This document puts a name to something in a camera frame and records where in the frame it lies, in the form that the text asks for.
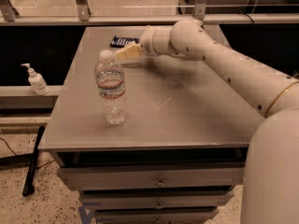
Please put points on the white pump lotion bottle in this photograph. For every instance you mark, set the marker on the white pump lotion bottle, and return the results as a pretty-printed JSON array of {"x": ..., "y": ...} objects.
[{"x": 37, "y": 82}]

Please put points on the black pole on floor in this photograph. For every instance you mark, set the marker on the black pole on floor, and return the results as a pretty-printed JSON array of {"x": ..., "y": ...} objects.
[{"x": 29, "y": 188}]

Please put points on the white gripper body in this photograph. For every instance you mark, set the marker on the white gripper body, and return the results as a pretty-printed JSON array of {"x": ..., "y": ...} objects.
[{"x": 146, "y": 43}]

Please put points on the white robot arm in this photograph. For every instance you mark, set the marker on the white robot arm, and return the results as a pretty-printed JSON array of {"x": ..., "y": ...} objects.
[{"x": 270, "y": 192}]

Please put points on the grey drawer cabinet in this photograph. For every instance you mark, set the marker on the grey drawer cabinet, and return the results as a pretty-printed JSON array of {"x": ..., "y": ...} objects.
[{"x": 177, "y": 157}]

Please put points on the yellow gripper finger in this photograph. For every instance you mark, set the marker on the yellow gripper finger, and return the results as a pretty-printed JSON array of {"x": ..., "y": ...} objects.
[{"x": 129, "y": 52}]

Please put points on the metal window rail frame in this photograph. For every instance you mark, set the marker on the metal window rail frame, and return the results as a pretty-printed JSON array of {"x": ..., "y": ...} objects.
[{"x": 101, "y": 12}]

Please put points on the clear plastic water bottle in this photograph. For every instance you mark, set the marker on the clear plastic water bottle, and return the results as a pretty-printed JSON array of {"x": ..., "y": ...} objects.
[{"x": 110, "y": 80}]

